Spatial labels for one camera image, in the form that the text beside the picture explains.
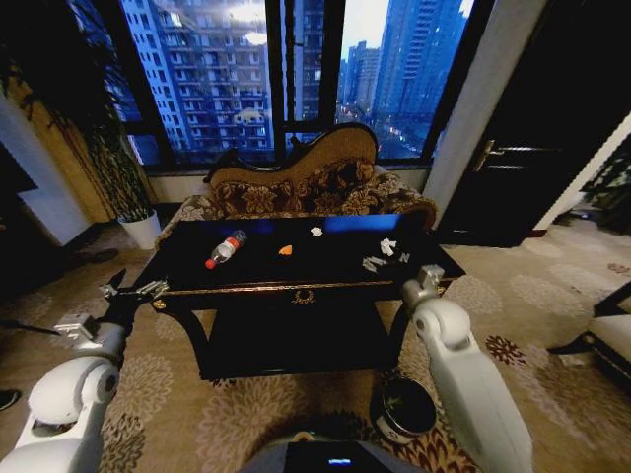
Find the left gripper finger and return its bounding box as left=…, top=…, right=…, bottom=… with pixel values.
left=100, top=268, right=127, bottom=299
left=133, top=278, right=172, bottom=300

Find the round black trash bin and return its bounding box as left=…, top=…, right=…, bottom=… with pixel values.
left=369, top=375, right=440, bottom=440

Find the white plant pot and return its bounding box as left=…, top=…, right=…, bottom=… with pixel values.
left=117, top=209, right=163, bottom=251

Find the clear bottle with red cap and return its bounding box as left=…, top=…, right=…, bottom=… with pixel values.
left=204, top=229, right=249, bottom=271

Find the black coffee table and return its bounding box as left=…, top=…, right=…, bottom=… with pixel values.
left=141, top=214, right=467, bottom=381

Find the floral brown chaise sofa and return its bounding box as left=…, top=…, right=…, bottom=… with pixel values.
left=154, top=122, right=439, bottom=250

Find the tall green bamboo plant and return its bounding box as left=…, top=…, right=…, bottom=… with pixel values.
left=0, top=0, right=155, bottom=224

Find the dark door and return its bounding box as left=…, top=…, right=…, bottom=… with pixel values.
left=433, top=0, right=631, bottom=249

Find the white robot front shell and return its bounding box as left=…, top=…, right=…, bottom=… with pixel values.
left=240, top=430, right=411, bottom=473

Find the pale cushioned dark-framed chair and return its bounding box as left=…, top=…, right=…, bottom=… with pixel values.
left=546, top=280, right=631, bottom=395

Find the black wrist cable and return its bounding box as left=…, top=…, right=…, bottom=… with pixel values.
left=0, top=318, right=61, bottom=337

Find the brass door handle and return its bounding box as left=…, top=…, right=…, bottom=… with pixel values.
left=471, top=139, right=507, bottom=173

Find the black window frame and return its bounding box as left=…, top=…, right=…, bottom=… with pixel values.
left=104, top=0, right=496, bottom=172

